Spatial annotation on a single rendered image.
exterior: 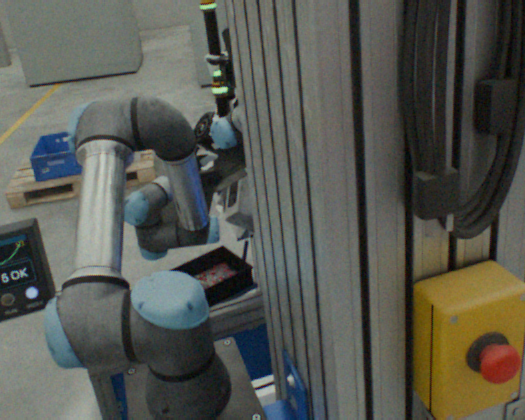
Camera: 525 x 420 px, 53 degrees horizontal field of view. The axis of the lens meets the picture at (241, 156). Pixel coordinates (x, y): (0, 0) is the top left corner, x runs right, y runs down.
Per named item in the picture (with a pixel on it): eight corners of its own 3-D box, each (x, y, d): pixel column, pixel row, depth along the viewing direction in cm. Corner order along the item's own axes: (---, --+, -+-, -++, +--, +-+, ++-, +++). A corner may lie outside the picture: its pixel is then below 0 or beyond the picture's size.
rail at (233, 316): (385, 272, 162) (385, 250, 159) (393, 279, 158) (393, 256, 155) (89, 372, 137) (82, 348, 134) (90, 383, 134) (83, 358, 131)
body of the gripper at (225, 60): (216, 85, 153) (237, 92, 143) (213, 55, 149) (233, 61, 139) (239, 79, 156) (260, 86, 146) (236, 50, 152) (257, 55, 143)
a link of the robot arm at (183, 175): (190, 78, 111) (220, 220, 146) (138, 85, 112) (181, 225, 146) (189, 114, 103) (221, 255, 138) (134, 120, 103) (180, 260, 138)
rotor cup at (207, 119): (231, 124, 186) (201, 108, 180) (251, 124, 173) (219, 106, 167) (215, 162, 184) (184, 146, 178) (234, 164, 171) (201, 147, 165)
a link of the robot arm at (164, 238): (180, 259, 138) (173, 223, 134) (138, 264, 138) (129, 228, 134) (182, 244, 145) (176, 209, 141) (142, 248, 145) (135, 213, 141)
